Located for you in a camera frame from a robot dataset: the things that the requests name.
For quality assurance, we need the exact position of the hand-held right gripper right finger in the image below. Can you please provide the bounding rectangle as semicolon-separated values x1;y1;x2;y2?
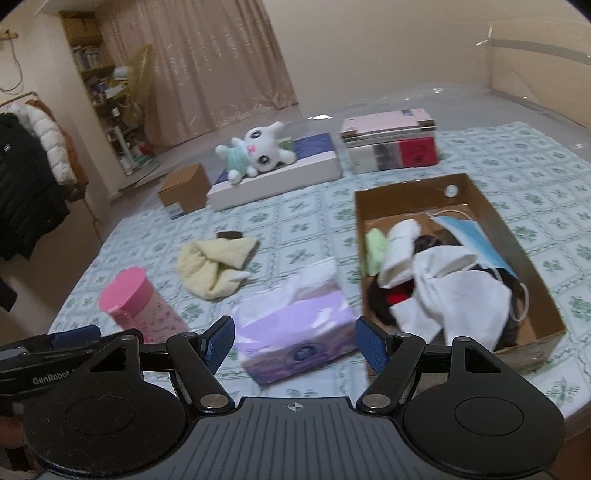
355;318;506;414

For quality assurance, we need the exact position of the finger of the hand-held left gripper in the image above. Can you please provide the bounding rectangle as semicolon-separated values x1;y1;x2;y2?
48;324;145;350

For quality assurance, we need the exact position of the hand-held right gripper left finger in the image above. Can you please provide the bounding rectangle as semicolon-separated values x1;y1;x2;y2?
85;316;237;414

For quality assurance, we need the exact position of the yellow towel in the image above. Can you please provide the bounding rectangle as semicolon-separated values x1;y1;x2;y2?
178;237;259;301

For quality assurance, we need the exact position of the purple tissue pack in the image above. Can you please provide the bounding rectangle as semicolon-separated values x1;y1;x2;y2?
231;257;361;386

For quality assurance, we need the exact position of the small white towel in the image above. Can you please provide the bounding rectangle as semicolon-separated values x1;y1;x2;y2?
378;218;422;287

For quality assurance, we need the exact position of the light green cloth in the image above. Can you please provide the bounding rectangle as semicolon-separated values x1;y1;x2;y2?
366;228;389;275

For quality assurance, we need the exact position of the white cloth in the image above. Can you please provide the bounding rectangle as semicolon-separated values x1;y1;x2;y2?
392;244;512;354

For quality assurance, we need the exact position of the blue face mask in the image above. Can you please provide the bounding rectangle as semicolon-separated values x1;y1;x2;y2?
425;210;529;321

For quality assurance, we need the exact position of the pink tumbler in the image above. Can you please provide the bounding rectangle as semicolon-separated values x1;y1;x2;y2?
98;267;190;344

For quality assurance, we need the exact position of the beige cardboard carton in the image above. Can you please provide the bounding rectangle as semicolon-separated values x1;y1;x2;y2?
55;196;106;268

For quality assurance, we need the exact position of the floral printed sheet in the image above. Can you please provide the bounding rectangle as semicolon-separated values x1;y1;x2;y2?
46;121;591;435

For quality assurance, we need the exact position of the black puffer jacket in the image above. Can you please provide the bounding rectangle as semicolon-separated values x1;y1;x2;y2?
0;112;71;261

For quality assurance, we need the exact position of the small closed cardboard box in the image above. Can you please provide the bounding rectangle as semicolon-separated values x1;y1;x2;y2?
158;163;213;217

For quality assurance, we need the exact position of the brown jacket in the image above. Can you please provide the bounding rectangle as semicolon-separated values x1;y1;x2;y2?
25;99;88;190

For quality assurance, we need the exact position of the flat blue and white box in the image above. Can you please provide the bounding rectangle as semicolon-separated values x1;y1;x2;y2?
206;133;343;212

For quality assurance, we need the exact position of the pink topped book box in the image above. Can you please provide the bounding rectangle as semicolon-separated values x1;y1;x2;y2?
346;134;439;175

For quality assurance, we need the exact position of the white puffer jacket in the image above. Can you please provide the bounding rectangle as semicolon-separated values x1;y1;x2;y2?
9;102;78;185

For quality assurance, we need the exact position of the white plush bunny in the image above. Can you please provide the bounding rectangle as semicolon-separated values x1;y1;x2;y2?
215;121;297;184

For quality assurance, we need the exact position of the pink book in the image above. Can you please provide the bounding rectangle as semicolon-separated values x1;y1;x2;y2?
340;108;437;136

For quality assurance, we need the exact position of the cluttered bookshelf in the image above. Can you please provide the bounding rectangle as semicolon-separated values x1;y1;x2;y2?
60;9;153;176

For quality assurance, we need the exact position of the beige curtain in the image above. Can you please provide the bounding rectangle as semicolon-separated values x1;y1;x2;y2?
99;0;298;148

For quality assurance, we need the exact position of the wooden clothes rail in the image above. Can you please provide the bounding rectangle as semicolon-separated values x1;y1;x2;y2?
0;91;38;109

